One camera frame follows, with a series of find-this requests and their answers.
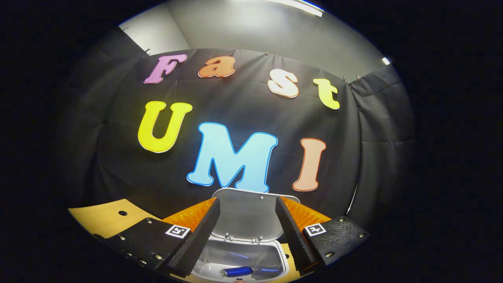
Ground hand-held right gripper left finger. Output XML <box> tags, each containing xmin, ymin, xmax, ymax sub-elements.
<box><xmin>92</xmin><ymin>197</ymin><xmax>220</xmax><ymax>277</ymax></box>

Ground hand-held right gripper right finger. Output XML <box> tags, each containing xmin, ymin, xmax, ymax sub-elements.
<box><xmin>275</xmin><ymin>195</ymin><xmax>371</xmax><ymax>276</ymax></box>

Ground blue pop can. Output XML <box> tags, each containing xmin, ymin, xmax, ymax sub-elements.
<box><xmin>220</xmin><ymin>266</ymin><xmax>255</xmax><ymax>278</ymax></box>

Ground long ceiling light panel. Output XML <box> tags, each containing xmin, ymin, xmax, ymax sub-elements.
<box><xmin>267</xmin><ymin>0</ymin><xmax>323</xmax><ymax>17</ymax></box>

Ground white desktop garbage bin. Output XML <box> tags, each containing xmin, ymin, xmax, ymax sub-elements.
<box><xmin>193</xmin><ymin>188</ymin><xmax>301</xmax><ymax>283</ymax></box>

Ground black backdrop cloth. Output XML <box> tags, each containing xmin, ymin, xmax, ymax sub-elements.
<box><xmin>59</xmin><ymin>28</ymin><xmax>415</xmax><ymax>232</ymax></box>

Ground wooden desktop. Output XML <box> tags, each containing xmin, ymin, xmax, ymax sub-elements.
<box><xmin>68</xmin><ymin>198</ymin><xmax>315</xmax><ymax>283</ymax></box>

